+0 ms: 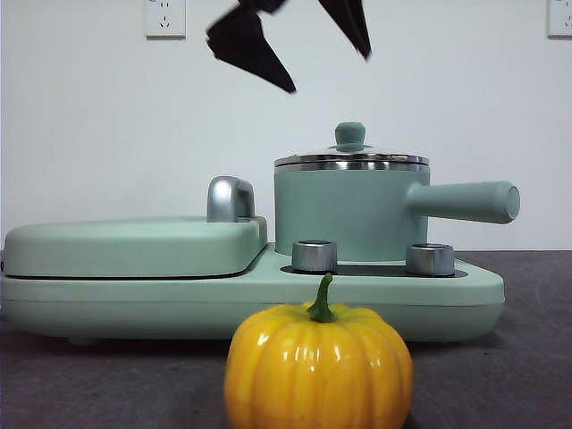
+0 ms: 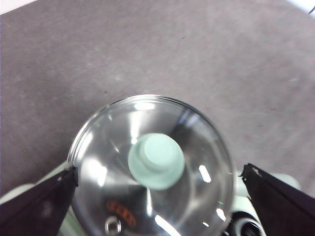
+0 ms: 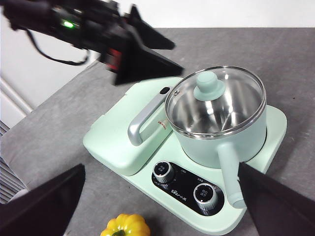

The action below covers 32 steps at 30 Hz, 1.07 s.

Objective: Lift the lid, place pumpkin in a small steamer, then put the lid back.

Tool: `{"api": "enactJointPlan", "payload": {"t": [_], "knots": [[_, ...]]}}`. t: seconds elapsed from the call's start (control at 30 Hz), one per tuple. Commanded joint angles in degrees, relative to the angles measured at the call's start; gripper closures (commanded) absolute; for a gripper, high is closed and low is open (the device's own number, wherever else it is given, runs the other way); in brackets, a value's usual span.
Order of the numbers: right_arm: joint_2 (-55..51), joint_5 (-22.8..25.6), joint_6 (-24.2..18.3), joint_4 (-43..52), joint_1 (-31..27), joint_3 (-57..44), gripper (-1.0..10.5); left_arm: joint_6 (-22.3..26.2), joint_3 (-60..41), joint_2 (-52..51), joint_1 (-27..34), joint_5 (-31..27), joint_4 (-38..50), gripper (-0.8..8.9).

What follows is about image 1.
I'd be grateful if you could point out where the glass lid with green knob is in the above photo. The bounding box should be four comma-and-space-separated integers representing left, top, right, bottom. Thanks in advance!
273, 122, 431, 167

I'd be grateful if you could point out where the yellow toy pumpkin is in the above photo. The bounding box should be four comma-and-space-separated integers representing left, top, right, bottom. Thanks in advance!
223, 273, 415, 429

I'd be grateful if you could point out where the silver control knob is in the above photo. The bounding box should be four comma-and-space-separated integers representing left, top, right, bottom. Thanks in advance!
290, 240, 340, 274
405, 243, 457, 276

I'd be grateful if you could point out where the mint green breakfast maker base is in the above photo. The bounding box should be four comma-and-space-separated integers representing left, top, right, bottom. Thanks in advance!
0, 261, 507, 348

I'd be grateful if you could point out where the white wall socket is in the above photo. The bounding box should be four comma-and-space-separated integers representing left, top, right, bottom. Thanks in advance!
546, 0, 572, 39
143, 0, 187, 40

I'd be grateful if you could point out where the silver griddle cover handle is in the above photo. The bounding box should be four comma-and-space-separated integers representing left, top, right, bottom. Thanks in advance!
206, 175, 257, 223

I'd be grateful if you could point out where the mint green pot with handle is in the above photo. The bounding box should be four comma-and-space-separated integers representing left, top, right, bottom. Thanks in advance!
273, 159, 522, 265

